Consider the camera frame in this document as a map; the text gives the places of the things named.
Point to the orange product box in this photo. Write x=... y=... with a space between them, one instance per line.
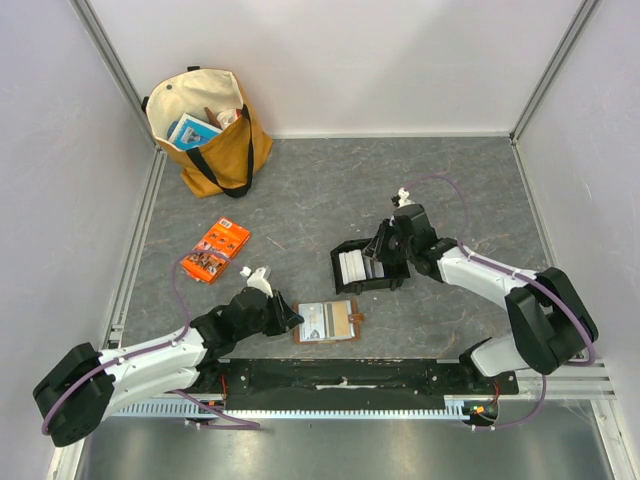
x=213 y=253

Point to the blue book in bag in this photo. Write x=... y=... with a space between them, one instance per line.
x=190 y=132

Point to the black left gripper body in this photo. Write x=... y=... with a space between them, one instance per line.
x=272 y=320

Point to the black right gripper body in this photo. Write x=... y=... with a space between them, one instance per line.
x=386 y=242

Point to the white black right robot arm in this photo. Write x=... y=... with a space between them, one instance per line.
x=549 y=323

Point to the brown item in bag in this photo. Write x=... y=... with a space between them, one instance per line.
x=211 y=118

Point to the mustard yellow tote bag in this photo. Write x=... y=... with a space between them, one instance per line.
x=228 y=163

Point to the black card box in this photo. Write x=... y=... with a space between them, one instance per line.
x=395 y=274

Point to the white slotted cable duct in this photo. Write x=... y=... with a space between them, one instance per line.
x=181 y=408

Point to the stack of white cards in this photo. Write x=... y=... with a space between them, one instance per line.
x=356 y=267

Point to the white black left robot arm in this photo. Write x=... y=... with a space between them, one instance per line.
x=88 y=385

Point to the aluminium frame rail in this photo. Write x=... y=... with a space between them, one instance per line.
x=119 y=306

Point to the tan leather card holder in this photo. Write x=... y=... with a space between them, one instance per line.
x=356 y=319

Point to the white item in bag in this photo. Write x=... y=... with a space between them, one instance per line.
x=228 y=117

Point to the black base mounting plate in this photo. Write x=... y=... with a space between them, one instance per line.
x=242 y=376

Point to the white printed card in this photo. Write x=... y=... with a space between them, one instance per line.
x=313 y=327

